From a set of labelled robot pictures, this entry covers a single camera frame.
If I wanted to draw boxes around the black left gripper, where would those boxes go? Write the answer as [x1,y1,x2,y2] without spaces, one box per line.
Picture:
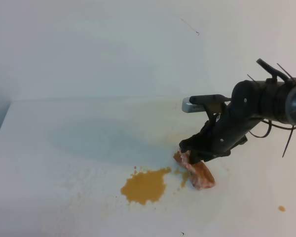
[179,80,261,164]

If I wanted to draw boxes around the pink coffee-stained rag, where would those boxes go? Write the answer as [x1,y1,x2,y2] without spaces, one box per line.
[173,151,216,190]

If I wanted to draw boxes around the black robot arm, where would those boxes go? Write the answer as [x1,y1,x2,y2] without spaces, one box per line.
[179,80,296,164]

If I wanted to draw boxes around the large brown coffee puddle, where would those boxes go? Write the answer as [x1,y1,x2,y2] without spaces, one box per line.
[120,166,190,205]

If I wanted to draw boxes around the small coffee drop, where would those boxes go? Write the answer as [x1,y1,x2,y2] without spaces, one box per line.
[278,205,286,212]

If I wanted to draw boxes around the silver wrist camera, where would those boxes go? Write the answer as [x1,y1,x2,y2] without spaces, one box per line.
[182,97,205,113]

